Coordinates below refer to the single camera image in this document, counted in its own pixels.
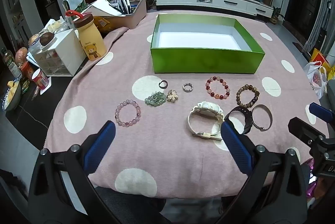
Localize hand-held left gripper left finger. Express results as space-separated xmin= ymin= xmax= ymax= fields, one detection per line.
xmin=27 ymin=120 xmax=123 ymax=224

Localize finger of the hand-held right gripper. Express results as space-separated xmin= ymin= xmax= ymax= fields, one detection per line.
xmin=308 ymin=102 xmax=335 ymax=124
xmin=288 ymin=117 xmax=327 ymax=144

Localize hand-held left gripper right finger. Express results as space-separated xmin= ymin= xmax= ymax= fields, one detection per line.
xmin=217 ymin=121 xmax=309 ymax=224

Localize black smart band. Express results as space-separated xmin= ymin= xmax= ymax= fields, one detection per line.
xmin=224 ymin=106 xmax=253 ymax=135

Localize silver bangle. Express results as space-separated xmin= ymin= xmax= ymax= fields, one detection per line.
xmin=251 ymin=104 xmax=273 ymax=132

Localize purple bead bracelet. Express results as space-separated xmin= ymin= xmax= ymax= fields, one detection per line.
xmin=115 ymin=99 xmax=141 ymax=127

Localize white wrist watch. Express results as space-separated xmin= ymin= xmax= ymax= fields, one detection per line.
xmin=188 ymin=101 xmax=224 ymax=141

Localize brown bead bracelet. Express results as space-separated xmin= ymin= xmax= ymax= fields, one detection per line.
xmin=236 ymin=85 xmax=260 ymax=108

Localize green jade bracelet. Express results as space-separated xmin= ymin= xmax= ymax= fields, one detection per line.
xmin=145 ymin=92 xmax=166 ymax=107

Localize green cardboard box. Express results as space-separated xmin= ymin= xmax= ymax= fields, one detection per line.
xmin=150 ymin=14 xmax=265 ymax=74

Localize white plastic bag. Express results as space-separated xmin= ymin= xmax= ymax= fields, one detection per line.
xmin=304 ymin=61 xmax=327 ymax=99

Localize yellow red paper bag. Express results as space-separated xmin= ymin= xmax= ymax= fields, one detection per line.
xmin=310 ymin=48 xmax=326 ymax=65

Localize pink polka dot tablecloth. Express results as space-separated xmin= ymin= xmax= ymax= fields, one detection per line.
xmin=44 ymin=10 xmax=333 ymax=198

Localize red and white cup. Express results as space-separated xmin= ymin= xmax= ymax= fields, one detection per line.
xmin=31 ymin=68 xmax=50 ymax=91

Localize white drawer organizer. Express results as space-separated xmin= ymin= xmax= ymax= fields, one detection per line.
xmin=34 ymin=28 xmax=87 ymax=77

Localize bowl of yellow food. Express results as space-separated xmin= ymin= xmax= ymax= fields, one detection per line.
xmin=0 ymin=79 xmax=21 ymax=111

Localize small potted plant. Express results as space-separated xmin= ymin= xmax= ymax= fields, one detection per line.
xmin=269 ymin=6 xmax=284 ymax=24

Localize yellow bear bottle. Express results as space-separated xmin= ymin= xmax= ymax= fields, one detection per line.
xmin=73 ymin=14 xmax=107 ymax=61

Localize green label bottle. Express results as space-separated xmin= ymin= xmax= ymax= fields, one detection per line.
xmin=1 ymin=47 xmax=23 ymax=81

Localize orange snack packet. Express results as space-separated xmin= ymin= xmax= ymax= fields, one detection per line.
xmin=93 ymin=16 xmax=110 ymax=33

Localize beige storage bin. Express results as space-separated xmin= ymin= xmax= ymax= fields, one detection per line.
xmin=101 ymin=0 xmax=147 ymax=29

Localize white papers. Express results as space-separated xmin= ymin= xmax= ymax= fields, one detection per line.
xmin=85 ymin=0 xmax=123 ymax=17

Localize bunch of pens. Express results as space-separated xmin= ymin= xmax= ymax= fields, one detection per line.
xmin=112 ymin=0 xmax=137 ymax=15

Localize green and white bag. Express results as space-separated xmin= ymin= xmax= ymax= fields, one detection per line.
xmin=63 ymin=0 xmax=87 ymax=14

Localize red bead bracelet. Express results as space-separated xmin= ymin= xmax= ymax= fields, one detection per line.
xmin=205 ymin=76 xmax=231 ymax=99

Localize red plastic handle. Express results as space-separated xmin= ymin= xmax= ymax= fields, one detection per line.
xmin=65 ymin=10 xmax=87 ymax=18

